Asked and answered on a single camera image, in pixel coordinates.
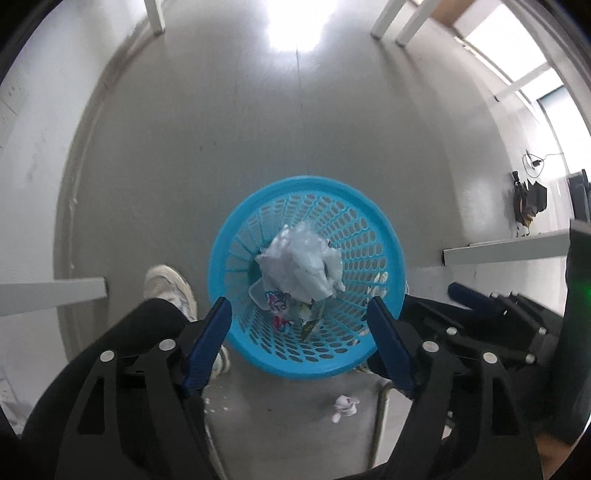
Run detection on white scrap on floor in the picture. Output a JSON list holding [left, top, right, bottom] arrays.
[[332, 395, 360, 424]]

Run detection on blue plastic waste basket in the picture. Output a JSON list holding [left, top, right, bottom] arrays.
[[207, 176, 407, 379]]

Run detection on white paper food bag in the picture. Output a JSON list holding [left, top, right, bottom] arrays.
[[256, 221, 346, 304]]

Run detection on dark bag on floor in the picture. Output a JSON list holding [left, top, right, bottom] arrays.
[[512, 171, 548, 228]]

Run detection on person's right hand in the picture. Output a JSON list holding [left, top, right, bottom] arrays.
[[535, 433, 574, 480]]

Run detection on white sneaker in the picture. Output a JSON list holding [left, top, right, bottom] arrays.
[[143, 264, 230, 380]]

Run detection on green foil snack wrapper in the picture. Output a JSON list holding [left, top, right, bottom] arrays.
[[298, 300, 325, 342]]

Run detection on white pink wrapper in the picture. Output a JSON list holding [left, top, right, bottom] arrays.
[[264, 289, 294, 332]]

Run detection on metal chair frame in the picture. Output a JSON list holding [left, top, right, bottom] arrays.
[[368, 381, 409, 469]]

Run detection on person's black trouser legs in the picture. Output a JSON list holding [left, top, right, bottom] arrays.
[[17, 299, 217, 479]]

